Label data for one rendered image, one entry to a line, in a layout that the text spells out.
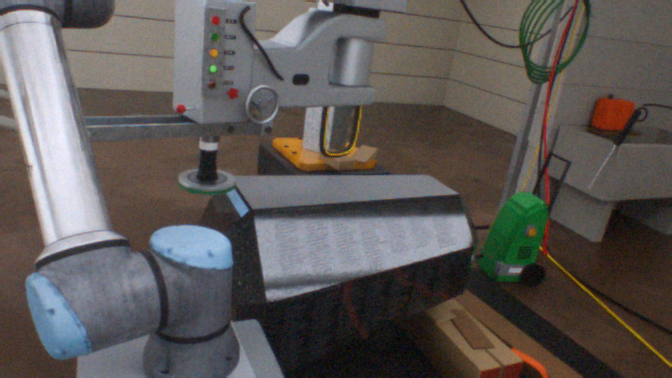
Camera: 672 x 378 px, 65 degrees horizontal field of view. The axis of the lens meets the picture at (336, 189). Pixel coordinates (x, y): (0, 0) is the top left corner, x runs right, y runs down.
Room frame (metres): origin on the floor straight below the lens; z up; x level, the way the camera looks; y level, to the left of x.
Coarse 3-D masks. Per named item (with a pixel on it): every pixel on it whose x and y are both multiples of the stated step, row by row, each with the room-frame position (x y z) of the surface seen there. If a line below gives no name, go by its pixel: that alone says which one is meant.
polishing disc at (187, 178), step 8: (184, 176) 1.86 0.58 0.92; (192, 176) 1.87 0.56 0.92; (224, 176) 1.92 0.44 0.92; (232, 176) 1.93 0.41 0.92; (184, 184) 1.79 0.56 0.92; (192, 184) 1.79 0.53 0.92; (200, 184) 1.80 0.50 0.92; (208, 184) 1.81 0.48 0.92; (216, 184) 1.82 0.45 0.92; (224, 184) 1.84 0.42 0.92; (232, 184) 1.86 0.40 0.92
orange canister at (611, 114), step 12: (612, 96) 4.57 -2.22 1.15; (600, 108) 4.58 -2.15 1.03; (612, 108) 4.50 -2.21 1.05; (624, 108) 4.56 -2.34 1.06; (600, 120) 4.55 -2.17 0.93; (612, 120) 4.52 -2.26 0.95; (624, 120) 4.59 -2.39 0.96; (600, 132) 4.46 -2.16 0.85; (612, 132) 4.50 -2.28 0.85; (636, 132) 4.65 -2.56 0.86
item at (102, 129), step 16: (96, 128) 1.55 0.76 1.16; (112, 128) 1.58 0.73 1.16; (128, 128) 1.61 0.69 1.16; (144, 128) 1.65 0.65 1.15; (160, 128) 1.69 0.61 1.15; (176, 128) 1.73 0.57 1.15; (192, 128) 1.77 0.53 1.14; (208, 128) 1.81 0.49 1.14; (224, 128) 1.86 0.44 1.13; (240, 128) 1.90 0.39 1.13; (256, 128) 1.95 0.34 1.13
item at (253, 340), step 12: (240, 324) 1.10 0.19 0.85; (252, 324) 1.10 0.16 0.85; (240, 336) 1.05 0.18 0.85; (252, 336) 1.05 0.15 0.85; (264, 336) 1.06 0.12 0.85; (252, 348) 1.01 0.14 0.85; (264, 348) 1.02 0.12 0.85; (252, 360) 0.97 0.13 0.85; (264, 360) 0.98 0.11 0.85; (264, 372) 0.94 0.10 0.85; (276, 372) 0.94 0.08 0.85
